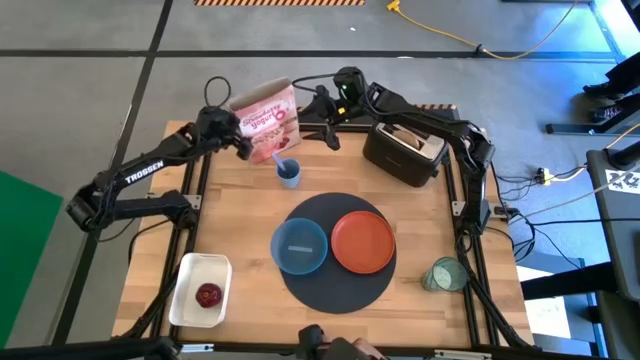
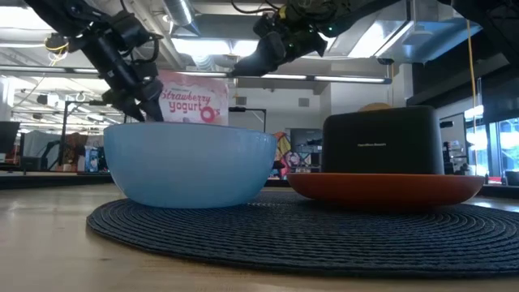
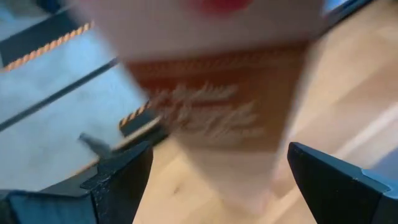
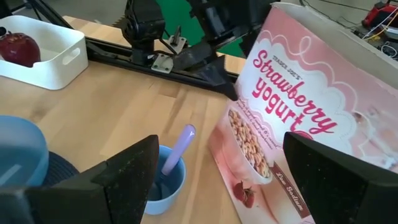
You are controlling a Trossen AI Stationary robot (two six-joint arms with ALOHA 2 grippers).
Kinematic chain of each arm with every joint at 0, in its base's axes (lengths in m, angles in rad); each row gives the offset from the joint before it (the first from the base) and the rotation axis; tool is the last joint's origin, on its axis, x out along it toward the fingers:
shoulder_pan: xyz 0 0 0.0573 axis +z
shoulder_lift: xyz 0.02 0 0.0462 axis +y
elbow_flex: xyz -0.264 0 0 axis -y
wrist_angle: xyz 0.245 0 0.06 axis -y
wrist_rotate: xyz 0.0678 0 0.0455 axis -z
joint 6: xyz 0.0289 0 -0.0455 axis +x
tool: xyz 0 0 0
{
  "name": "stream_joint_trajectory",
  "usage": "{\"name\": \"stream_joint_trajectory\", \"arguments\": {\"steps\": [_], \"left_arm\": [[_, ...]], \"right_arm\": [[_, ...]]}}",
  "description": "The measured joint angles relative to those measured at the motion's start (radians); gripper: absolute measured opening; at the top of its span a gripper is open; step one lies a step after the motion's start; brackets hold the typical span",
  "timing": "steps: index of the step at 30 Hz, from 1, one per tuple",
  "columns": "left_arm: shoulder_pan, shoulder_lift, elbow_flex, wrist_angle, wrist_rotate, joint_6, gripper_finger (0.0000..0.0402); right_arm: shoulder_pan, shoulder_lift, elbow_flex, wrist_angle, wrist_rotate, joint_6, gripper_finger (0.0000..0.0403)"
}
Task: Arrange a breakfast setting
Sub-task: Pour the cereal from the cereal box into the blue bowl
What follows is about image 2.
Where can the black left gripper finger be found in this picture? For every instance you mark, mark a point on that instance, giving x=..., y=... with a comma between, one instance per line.
x=129, y=107
x=155, y=109

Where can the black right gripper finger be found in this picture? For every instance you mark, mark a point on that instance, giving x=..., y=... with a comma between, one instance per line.
x=263, y=52

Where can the pink strawberry yogurt cereal box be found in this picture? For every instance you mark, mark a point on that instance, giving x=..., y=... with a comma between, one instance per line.
x=194, y=97

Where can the tan toast slice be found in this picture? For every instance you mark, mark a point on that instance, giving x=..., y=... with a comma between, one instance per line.
x=375, y=107

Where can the light blue bowl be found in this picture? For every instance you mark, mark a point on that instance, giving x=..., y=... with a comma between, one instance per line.
x=190, y=166

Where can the black tripod stand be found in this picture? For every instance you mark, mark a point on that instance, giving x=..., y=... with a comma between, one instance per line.
x=64, y=130

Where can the long ceiling light fixture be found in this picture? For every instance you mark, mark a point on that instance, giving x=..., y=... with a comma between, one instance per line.
x=348, y=79

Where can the black monitor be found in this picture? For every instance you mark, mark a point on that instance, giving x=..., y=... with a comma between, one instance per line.
x=8, y=136

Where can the black toaster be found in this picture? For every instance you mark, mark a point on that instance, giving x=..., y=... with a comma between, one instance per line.
x=383, y=140

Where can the orange plate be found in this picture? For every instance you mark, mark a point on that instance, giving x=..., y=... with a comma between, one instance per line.
x=385, y=188

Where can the dark round woven placemat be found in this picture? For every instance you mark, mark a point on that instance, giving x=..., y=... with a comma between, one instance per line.
x=304, y=239

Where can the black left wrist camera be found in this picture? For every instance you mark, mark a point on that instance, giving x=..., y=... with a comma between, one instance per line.
x=134, y=30

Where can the grey square wall vent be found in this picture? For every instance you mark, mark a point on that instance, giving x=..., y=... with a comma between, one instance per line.
x=241, y=101
x=304, y=102

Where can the black frame stand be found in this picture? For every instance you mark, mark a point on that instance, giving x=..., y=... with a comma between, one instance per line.
x=247, y=109

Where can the silver ceiling duct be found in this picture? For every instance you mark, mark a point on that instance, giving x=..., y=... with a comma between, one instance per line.
x=180, y=14

